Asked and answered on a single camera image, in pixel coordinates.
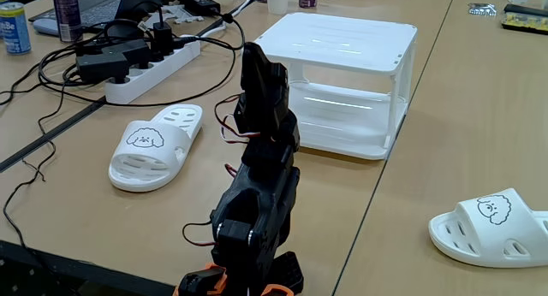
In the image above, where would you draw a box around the dark laptop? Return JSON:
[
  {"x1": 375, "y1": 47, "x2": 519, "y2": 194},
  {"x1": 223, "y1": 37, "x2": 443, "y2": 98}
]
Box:
[{"x1": 27, "y1": 0, "x2": 183, "y2": 28}]

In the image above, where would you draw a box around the white two-tier shoe rack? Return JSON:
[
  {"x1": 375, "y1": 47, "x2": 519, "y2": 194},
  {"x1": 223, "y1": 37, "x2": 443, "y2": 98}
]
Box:
[{"x1": 253, "y1": 11, "x2": 419, "y2": 161}]

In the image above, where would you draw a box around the yellow patterned box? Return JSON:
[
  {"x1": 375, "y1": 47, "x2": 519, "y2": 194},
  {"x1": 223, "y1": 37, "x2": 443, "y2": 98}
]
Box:
[{"x1": 501, "y1": 12, "x2": 548, "y2": 35}]

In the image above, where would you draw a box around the black charger plug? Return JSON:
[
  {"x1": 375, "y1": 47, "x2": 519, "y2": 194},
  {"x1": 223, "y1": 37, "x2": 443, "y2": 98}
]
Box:
[{"x1": 152, "y1": 21, "x2": 175, "y2": 58}]

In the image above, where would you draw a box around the black cable with ferrite bead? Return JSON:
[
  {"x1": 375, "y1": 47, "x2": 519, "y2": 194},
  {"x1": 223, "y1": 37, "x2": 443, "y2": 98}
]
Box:
[{"x1": 37, "y1": 11, "x2": 247, "y2": 109}]

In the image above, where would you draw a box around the silver foil wrapper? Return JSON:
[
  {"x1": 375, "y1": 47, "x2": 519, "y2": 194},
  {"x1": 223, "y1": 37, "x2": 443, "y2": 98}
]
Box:
[{"x1": 468, "y1": 3, "x2": 498, "y2": 17}]

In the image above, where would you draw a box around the white paper cup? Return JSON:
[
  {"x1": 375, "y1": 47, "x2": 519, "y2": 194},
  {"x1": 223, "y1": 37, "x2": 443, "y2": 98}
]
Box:
[{"x1": 266, "y1": 0, "x2": 291, "y2": 15}]

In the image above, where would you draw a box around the tall purple drink can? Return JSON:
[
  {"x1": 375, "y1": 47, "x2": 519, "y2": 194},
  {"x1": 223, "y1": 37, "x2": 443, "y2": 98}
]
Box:
[{"x1": 51, "y1": 0, "x2": 83, "y2": 44}]

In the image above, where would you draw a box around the black power adapter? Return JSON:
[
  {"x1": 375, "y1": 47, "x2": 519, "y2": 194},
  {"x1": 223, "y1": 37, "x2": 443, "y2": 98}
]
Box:
[
  {"x1": 101, "y1": 38, "x2": 152, "y2": 68},
  {"x1": 75, "y1": 51, "x2": 130, "y2": 86}
]

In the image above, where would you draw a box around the white power strip cable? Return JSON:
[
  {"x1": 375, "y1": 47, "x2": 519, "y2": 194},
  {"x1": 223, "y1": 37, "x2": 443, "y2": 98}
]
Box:
[{"x1": 179, "y1": 0, "x2": 258, "y2": 39}]

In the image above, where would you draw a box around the black power brick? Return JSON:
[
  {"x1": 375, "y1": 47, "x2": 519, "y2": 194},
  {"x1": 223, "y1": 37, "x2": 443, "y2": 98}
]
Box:
[{"x1": 179, "y1": 0, "x2": 222, "y2": 17}]

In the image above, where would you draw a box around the thin black cable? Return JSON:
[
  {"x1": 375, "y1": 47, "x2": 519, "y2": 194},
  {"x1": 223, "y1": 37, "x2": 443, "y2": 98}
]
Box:
[{"x1": 2, "y1": 84, "x2": 66, "y2": 251}]

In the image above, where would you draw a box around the pale computer mouse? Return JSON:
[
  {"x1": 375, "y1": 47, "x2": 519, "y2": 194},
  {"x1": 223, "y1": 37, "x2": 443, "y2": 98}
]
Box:
[{"x1": 32, "y1": 17, "x2": 61, "y2": 37}]

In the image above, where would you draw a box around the blue drink can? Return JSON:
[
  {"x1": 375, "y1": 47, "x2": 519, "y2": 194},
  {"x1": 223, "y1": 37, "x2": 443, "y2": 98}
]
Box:
[{"x1": 0, "y1": 2, "x2": 33, "y2": 56}]

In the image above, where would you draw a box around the white plastic bracket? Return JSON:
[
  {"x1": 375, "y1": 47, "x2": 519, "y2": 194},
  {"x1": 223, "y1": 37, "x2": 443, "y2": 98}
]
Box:
[{"x1": 145, "y1": 3, "x2": 206, "y2": 31}]

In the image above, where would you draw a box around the white power strip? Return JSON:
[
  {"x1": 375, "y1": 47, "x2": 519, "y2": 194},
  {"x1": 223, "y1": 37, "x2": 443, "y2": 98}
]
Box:
[{"x1": 104, "y1": 33, "x2": 202, "y2": 105}]

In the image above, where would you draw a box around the white slipper with dog print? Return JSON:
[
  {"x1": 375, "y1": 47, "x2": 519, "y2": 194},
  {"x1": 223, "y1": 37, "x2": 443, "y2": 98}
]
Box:
[
  {"x1": 427, "y1": 187, "x2": 548, "y2": 269},
  {"x1": 107, "y1": 103, "x2": 204, "y2": 193}
]

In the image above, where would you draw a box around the black flat bar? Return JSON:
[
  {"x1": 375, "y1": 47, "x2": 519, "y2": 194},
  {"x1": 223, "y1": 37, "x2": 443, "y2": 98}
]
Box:
[{"x1": 503, "y1": 3, "x2": 548, "y2": 19}]

